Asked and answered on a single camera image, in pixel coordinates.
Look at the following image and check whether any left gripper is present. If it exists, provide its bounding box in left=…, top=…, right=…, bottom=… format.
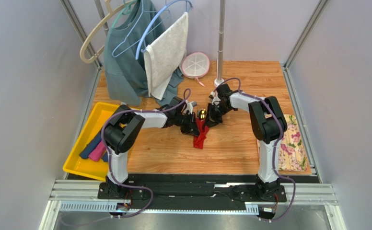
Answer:
left=174, top=112, right=202, bottom=138

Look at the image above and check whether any gold spoon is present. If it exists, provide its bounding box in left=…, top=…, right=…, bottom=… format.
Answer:
left=198, top=109, right=207, bottom=120

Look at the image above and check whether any red paper napkin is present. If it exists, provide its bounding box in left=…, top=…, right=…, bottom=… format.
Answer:
left=193, top=119, right=209, bottom=149

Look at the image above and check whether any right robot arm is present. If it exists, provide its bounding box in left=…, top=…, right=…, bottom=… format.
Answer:
left=205, top=83, right=288, bottom=201

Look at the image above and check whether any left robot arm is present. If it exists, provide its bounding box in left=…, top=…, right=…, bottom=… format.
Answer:
left=98, top=97, right=200, bottom=199

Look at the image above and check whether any metal rack pole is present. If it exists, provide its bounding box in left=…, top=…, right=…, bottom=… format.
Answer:
left=214, top=0, right=226, bottom=87
left=94, top=0, right=109, bottom=35

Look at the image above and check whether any pink white mesh bag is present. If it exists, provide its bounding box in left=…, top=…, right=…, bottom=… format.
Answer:
left=179, top=52, right=210, bottom=87

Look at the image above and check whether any white towel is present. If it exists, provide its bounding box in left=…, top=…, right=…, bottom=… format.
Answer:
left=144, top=12, right=189, bottom=101

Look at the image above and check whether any floral tray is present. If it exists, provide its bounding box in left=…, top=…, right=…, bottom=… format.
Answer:
left=257, top=114, right=313, bottom=174

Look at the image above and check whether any pink cloth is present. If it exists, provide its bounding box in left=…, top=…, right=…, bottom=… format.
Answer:
left=88, top=141, right=106, bottom=161

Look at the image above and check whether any blue hanger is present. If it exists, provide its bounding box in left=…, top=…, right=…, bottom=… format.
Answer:
left=112, top=0, right=193, bottom=60

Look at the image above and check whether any yellow plastic bin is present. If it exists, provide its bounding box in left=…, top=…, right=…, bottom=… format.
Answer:
left=63, top=102, right=119, bottom=182

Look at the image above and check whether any teal sweatshirt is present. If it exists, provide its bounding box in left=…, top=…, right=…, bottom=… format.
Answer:
left=104, top=0, right=178, bottom=106

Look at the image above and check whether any navy blue cloth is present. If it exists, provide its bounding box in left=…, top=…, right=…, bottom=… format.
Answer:
left=79, top=132, right=108, bottom=162

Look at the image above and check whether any left metal rack pole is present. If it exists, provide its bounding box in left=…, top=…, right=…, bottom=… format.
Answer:
left=94, top=0, right=109, bottom=35

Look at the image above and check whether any green hanger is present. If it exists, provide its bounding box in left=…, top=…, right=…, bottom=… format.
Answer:
left=112, top=0, right=139, bottom=28

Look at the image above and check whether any beige hanger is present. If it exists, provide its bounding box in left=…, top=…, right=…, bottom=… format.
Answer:
left=79, top=0, right=124, bottom=64

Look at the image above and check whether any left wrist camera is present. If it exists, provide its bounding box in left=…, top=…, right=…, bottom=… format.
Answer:
left=184, top=101, right=197, bottom=114

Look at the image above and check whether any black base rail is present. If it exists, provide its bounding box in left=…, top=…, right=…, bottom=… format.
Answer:
left=97, top=173, right=321, bottom=213

